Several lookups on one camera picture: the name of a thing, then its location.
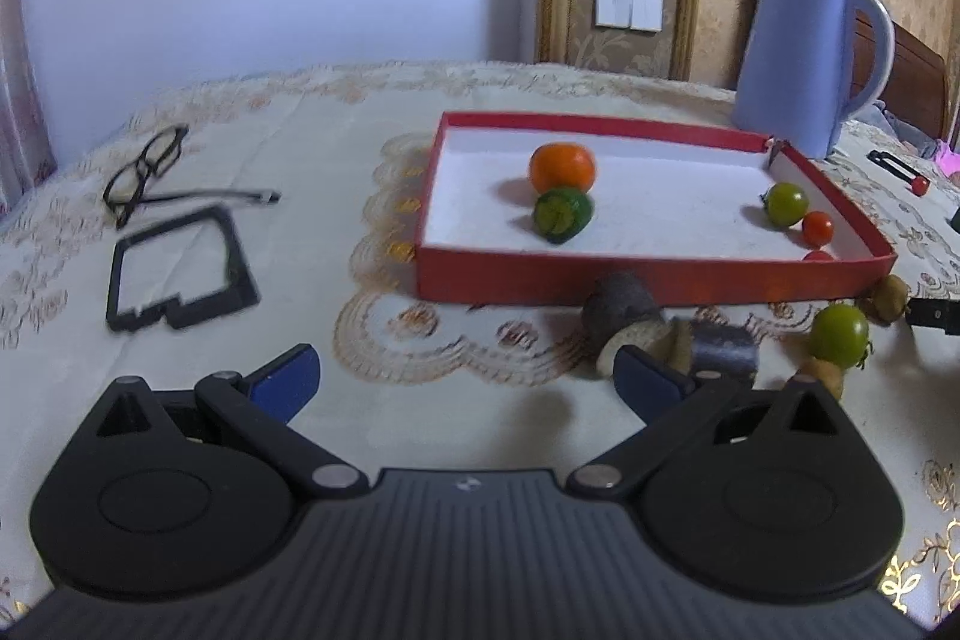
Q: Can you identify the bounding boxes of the black square frame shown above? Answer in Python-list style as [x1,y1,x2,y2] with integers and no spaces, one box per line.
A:
[106,205,261,333]

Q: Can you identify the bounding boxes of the red shallow cardboard box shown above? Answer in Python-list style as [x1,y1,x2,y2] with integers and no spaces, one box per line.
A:
[415,112,899,305]

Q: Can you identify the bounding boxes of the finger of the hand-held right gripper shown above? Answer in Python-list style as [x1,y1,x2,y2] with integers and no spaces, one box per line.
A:
[905,299,960,336]

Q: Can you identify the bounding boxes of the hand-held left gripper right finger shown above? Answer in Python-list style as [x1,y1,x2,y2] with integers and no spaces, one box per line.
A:
[566,346,863,499]

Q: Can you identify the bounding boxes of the small black frame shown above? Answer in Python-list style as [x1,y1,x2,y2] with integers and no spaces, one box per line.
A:
[868,149,927,187]

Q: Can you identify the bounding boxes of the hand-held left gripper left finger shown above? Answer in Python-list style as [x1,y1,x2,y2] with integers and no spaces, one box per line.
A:
[94,344,370,499]

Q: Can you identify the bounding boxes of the wooden headboard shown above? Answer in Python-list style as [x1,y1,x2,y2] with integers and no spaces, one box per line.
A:
[748,0,948,140]

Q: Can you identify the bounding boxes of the pink cloth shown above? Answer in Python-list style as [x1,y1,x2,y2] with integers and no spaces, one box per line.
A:
[877,107,960,180]

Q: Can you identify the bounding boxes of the white light switch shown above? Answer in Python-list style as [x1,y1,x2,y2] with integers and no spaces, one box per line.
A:
[596,0,662,32]

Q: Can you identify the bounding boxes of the blue electric kettle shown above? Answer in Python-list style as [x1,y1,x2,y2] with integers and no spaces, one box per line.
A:
[731,0,895,159]

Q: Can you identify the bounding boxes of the patterned pink curtain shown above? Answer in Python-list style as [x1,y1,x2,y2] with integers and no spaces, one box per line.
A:
[0,0,59,214]

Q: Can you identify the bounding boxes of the black eyeglasses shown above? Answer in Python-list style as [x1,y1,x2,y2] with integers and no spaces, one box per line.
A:
[103,125,281,230]

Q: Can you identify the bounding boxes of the dark green fruit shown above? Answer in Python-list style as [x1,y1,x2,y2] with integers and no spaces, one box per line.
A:
[533,187,595,246]

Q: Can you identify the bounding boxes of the orange mandarin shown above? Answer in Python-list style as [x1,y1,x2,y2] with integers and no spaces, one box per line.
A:
[529,142,598,196]

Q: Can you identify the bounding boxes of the green tomato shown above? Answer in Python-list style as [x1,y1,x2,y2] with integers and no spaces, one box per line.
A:
[808,304,875,369]
[763,182,811,229]

